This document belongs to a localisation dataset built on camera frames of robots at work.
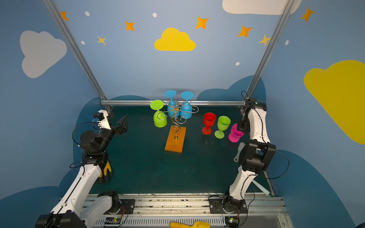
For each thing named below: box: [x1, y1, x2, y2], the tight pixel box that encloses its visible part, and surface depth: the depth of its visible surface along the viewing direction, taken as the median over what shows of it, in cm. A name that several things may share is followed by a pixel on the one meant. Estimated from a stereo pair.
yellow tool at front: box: [169, 220, 211, 228], surface depth 70 cm
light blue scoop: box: [251, 179, 271, 196], surface depth 80 cm
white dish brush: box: [233, 142, 246, 163], surface depth 98 cm
